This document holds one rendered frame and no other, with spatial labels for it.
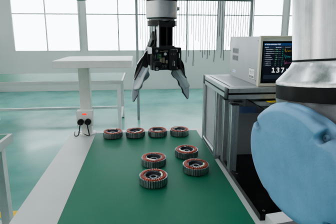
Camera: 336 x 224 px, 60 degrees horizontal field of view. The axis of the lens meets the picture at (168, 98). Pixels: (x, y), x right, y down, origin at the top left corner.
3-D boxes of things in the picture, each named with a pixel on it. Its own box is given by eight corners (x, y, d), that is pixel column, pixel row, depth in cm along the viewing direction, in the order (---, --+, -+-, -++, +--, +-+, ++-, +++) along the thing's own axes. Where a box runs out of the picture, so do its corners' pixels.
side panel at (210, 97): (220, 158, 138) (223, 92, 132) (214, 158, 138) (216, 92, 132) (206, 138, 166) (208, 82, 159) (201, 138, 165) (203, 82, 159)
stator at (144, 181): (139, 190, 109) (139, 181, 108) (138, 176, 120) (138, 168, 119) (169, 188, 110) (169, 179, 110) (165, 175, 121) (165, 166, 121)
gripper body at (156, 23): (150, 73, 67) (150, 19, 65) (144, 69, 75) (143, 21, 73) (182, 72, 69) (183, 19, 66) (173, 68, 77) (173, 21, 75)
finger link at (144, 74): (125, 99, 69) (146, 66, 68) (123, 94, 74) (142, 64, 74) (136, 105, 70) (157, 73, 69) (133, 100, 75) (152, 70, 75)
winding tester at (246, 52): (357, 85, 123) (363, 35, 119) (258, 86, 119) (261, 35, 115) (305, 73, 161) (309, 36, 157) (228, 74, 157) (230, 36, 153)
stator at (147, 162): (149, 157, 140) (148, 149, 139) (170, 161, 135) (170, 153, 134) (136, 166, 130) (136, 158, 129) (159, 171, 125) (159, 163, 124)
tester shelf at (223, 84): (384, 96, 123) (386, 85, 122) (227, 99, 116) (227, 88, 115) (320, 81, 166) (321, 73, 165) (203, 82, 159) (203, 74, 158)
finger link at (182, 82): (192, 102, 73) (172, 73, 70) (185, 98, 79) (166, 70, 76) (202, 95, 73) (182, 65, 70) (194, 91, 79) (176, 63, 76)
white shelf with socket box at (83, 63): (134, 150, 148) (131, 60, 139) (59, 153, 145) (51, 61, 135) (134, 129, 182) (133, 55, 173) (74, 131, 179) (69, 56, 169)
